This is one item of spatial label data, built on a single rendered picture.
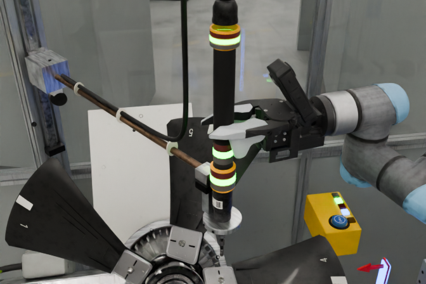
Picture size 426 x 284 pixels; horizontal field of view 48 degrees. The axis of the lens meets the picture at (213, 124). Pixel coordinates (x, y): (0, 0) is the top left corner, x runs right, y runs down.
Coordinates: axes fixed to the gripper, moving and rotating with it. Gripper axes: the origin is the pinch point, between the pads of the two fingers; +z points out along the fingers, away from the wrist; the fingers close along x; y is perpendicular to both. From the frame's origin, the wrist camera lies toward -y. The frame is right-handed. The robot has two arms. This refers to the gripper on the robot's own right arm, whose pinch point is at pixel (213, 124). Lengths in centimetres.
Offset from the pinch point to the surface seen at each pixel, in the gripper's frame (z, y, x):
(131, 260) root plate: 14.6, 31.0, 5.7
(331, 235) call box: -38, 50, 15
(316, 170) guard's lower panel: -61, 66, 61
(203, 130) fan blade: -4.6, 13.5, 19.3
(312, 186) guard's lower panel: -60, 74, 61
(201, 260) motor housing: -0.8, 40.1, 9.6
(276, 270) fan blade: -13.6, 37.2, -0.5
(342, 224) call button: -41, 48, 16
